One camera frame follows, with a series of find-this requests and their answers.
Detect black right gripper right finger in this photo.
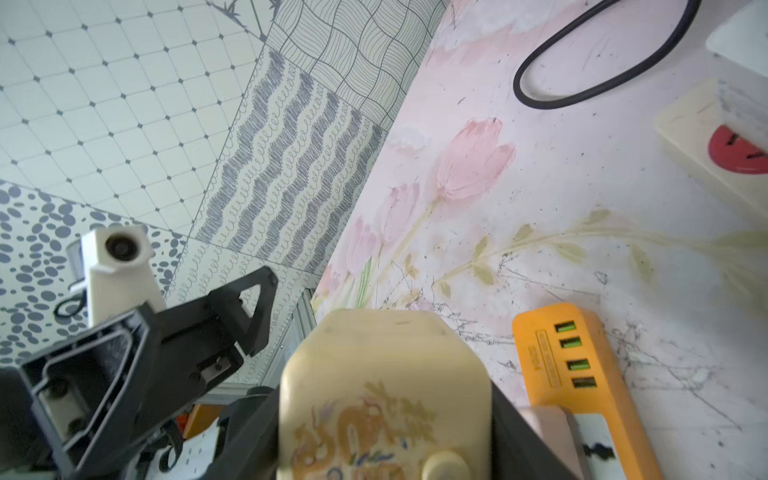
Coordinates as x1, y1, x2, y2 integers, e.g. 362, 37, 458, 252
491, 383, 576, 480

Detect pink beige plug adapter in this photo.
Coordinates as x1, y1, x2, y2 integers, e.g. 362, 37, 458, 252
519, 406, 592, 479

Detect cream power strip red sockets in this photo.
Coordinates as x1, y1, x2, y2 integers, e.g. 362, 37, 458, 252
654, 79, 767, 228

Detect cream dragon cube adapter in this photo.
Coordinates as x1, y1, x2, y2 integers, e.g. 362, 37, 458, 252
277, 309, 492, 479

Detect orange USB power strip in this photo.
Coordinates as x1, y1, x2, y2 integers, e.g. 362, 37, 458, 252
513, 303, 663, 479

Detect white charger adapter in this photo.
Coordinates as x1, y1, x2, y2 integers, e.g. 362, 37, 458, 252
705, 1, 767, 151

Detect black power cable with plug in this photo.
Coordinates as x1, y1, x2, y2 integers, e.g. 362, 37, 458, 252
512, 0, 703, 111

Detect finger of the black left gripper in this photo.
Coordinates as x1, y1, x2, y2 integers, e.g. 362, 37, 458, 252
207, 266, 279, 356

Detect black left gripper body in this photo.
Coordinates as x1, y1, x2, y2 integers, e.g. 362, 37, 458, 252
1, 302, 246, 479

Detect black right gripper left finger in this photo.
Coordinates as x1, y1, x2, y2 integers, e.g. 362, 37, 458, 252
203, 386, 279, 479

